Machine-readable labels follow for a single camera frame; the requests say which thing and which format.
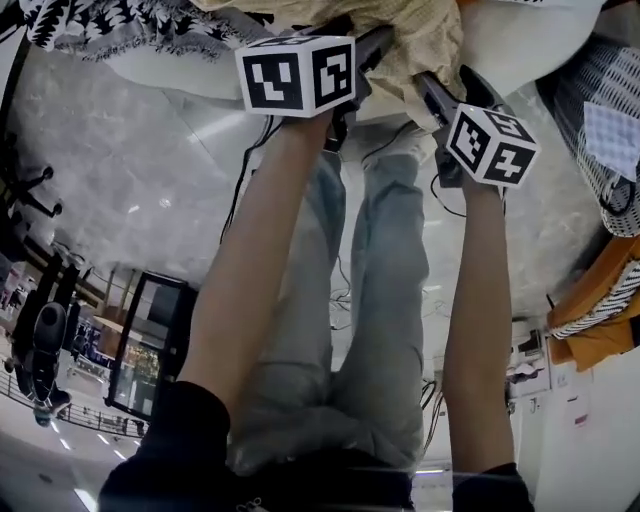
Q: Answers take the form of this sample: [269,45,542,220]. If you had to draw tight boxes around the person's right white shoe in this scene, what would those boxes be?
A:
[397,122,437,164]

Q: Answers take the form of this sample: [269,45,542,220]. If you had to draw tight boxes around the cream yellow garment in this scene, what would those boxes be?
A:
[192,0,466,132]

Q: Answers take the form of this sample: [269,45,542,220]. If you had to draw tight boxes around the black white zigzag blanket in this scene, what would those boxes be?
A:
[19,0,276,64]

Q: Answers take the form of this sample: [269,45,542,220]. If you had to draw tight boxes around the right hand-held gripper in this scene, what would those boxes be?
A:
[418,64,543,189]

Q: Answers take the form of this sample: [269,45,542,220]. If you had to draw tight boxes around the black office chair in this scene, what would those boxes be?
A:
[0,164,65,261]

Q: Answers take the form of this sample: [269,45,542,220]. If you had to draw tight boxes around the person's black shirt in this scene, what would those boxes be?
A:
[97,382,536,512]

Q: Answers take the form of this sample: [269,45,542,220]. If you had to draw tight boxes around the black glass cabinet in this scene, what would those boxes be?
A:
[103,269,199,421]

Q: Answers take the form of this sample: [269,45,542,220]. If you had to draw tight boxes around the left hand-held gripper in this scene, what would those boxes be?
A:
[234,25,394,151]

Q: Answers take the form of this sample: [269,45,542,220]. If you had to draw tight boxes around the black cable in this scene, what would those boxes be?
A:
[429,172,469,219]
[219,117,284,246]

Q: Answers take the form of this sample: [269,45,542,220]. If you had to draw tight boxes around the person's left forearm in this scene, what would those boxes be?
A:
[177,107,336,421]

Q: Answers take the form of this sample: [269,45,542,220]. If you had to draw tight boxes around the black white striped blanket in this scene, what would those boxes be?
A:
[549,264,640,341]

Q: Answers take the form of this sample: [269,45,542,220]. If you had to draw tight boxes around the round white wooden table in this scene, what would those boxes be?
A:
[107,0,606,124]

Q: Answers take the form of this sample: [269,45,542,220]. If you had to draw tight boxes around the light blue checked shirt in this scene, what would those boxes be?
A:
[582,102,640,182]

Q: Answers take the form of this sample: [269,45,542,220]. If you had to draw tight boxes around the orange sofa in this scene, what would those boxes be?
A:
[547,234,640,371]

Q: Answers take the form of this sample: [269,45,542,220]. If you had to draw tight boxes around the white woven laundry basket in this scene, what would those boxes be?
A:
[547,42,640,239]

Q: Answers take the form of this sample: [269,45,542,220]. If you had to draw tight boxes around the person's right forearm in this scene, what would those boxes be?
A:
[442,182,516,476]

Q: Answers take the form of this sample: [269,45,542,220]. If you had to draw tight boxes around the person's grey trousers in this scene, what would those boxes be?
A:
[227,149,431,476]

